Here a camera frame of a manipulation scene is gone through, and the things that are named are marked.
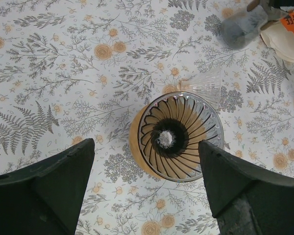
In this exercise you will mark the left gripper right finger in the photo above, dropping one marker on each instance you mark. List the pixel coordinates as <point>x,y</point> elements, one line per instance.
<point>244,198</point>

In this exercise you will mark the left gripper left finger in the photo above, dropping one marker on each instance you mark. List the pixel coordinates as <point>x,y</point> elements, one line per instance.
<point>45,198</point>

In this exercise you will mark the orange coffee filter pack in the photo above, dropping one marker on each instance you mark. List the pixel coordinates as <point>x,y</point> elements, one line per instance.
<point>280,37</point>

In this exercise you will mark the grey glass carafe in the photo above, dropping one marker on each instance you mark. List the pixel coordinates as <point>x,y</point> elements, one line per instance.
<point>245,25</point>

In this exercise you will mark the clear glass dripper cone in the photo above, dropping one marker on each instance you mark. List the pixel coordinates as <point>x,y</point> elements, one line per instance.
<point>206,85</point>

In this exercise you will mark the floral tablecloth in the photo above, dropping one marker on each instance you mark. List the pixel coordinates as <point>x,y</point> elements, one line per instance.
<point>77,69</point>

